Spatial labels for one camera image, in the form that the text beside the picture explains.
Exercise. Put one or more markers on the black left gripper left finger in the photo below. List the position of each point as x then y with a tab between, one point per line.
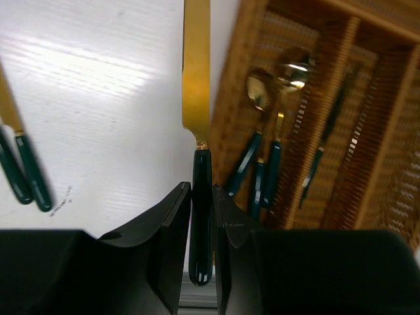
134	269

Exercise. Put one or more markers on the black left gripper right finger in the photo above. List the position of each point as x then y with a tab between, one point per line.
262	271

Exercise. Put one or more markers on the small gold spoon green handle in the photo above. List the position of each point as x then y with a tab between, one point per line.
259	93

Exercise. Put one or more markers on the large gold spoon green handle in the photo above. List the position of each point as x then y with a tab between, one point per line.
291	74

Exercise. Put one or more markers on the gold knife green handle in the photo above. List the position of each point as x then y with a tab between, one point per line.
195	118
30	167

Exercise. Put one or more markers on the wicker cutlery tray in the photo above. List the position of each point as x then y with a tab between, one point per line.
343	152

